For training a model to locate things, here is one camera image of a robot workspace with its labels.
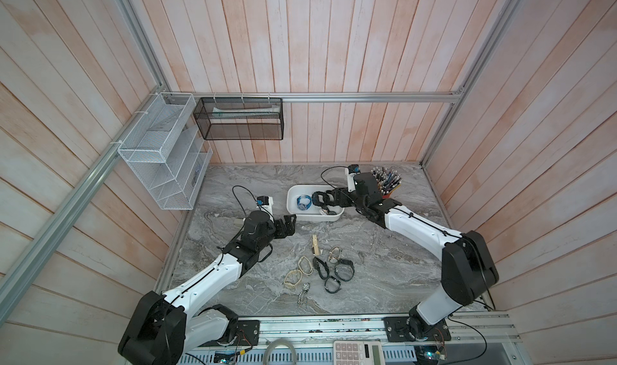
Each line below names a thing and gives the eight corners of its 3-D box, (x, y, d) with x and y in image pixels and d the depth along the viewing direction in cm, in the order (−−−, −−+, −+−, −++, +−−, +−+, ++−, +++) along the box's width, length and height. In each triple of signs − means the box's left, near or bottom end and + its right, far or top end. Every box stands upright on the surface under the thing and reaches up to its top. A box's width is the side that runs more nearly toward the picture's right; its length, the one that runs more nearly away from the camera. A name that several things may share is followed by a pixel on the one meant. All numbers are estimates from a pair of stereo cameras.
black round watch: (335, 280, 86) (336, 277, 82) (334, 263, 90) (335, 259, 86) (354, 280, 86) (356, 277, 82) (351, 263, 90) (353, 259, 87)
